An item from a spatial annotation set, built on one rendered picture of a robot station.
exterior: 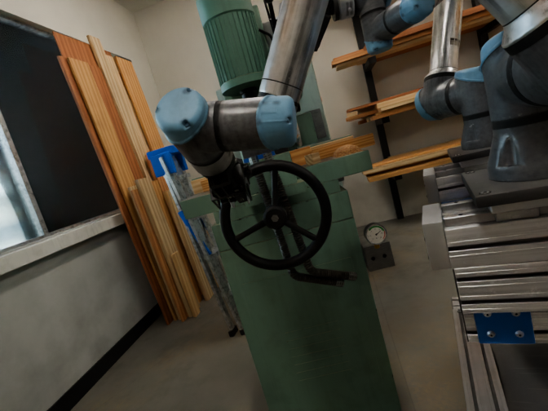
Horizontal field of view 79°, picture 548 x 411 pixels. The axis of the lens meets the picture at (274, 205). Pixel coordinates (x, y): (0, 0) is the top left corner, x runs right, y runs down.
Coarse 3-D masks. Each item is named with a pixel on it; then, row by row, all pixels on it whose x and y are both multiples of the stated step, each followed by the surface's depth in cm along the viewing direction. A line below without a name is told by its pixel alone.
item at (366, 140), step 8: (360, 136) 114; (368, 136) 114; (336, 144) 115; (344, 144) 115; (352, 144) 115; (360, 144) 115; (368, 144) 114; (312, 152) 116; (320, 152) 116; (328, 152) 115; (208, 184) 119
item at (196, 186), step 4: (348, 136) 117; (352, 136) 116; (336, 140) 117; (340, 140) 117; (344, 140) 116; (320, 144) 117; (324, 144) 117; (328, 144) 117; (312, 148) 117; (192, 180) 121; (196, 180) 121; (200, 180) 121; (192, 184) 121; (196, 184) 121; (200, 184) 121; (192, 188) 121; (196, 188) 121; (200, 188) 121; (196, 192) 121
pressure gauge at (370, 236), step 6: (366, 228) 98; (372, 228) 97; (378, 228) 97; (384, 228) 97; (366, 234) 97; (372, 234) 98; (378, 234) 97; (384, 234) 97; (372, 240) 98; (378, 240) 98; (384, 240) 97; (378, 246) 100
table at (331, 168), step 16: (320, 160) 112; (336, 160) 100; (352, 160) 100; (368, 160) 100; (320, 176) 101; (336, 176) 101; (208, 192) 108; (288, 192) 93; (192, 208) 104; (208, 208) 104
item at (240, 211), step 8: (328, 184) 102; (336, 184) 102; (304, 192) 102; (312, 192) 102; (328, 192) 102; (288, 200) 103; (296, 200) 103; (304, 200) 103; (232, 208) 104; (240, 208) 104; (248, 208) 104; (256, 208) 104; (264, 208) 104; (216, 216) 105; (232, 216) 104; (240, 216) 104
